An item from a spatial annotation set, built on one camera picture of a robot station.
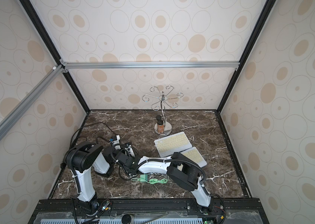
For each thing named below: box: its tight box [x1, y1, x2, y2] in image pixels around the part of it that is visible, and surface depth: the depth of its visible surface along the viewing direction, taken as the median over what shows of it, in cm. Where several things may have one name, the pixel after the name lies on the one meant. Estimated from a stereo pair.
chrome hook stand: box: [142, 86, 185, 136], surface depth 85 cm
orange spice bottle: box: [157, 120, 165, 134], surface depth 99 cm
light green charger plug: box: [139, 174, 148, 182], surface depth 83 cm
